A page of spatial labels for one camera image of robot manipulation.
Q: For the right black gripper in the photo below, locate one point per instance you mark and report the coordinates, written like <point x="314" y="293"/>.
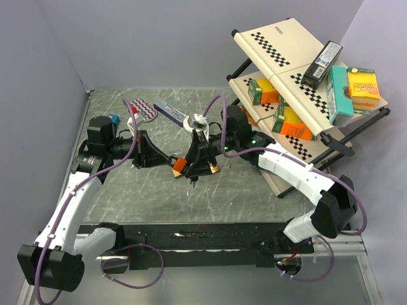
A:
<point x="200" y="167"/>

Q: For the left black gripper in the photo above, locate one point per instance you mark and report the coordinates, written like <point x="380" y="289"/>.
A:
<point x="147" y="155"/>

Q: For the orange black padlock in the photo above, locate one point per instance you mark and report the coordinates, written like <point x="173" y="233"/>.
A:
<point x="179" y="163"/>

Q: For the small brass padlock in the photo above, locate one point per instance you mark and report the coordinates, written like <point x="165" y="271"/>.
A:
<point x="214" y="169"/>

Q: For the long shackle brass padlock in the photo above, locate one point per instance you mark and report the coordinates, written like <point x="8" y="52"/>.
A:
<point x="176" y="174"/>

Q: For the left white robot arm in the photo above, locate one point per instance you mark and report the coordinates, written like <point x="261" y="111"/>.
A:
<point x="57" y="258"/>

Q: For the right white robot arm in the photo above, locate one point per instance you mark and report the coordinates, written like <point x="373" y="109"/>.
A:
<point x="331" y="197"/>

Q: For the purple toothpaste box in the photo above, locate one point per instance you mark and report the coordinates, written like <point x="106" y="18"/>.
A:
<point x="170" y="112"/>

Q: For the pink striped oval sponge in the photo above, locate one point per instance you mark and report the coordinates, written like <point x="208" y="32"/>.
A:
<point x="147" y="112"/>

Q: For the blue chip bag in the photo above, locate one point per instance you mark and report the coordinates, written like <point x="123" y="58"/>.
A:
<point x="254" y="164"/>

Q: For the blue rectangular box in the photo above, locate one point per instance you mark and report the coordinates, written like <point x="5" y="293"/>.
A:
<point x="115" y="120"/>

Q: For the upper orange green box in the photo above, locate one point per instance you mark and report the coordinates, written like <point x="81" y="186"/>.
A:
<point x="261" y="92"/>

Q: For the orange green box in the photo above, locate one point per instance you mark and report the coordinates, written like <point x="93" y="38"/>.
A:
<point x="261" y="92"/>
<point x="287" y="122"/>

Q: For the lower orange green box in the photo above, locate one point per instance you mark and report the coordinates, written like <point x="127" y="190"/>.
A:
<point x="287" y="122"/>

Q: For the beige checkered shelf rack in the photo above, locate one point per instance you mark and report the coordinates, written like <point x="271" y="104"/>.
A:
<point x="281" y="53"/>

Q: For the teal box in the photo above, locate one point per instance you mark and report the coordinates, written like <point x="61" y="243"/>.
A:
<point x="340" y="107"/>

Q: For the black rectangular box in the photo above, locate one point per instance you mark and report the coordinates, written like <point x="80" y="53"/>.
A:
<point x="321" y="65"/>

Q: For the orange sponge pack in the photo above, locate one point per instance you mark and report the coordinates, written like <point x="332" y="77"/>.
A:
<point x="363" y="89"/>

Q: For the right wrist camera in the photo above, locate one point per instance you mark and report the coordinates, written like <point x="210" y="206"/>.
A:
<point x="206" y="129"/>

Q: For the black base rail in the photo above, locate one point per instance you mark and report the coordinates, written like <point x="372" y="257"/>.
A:
<point x="224" y="244"/>

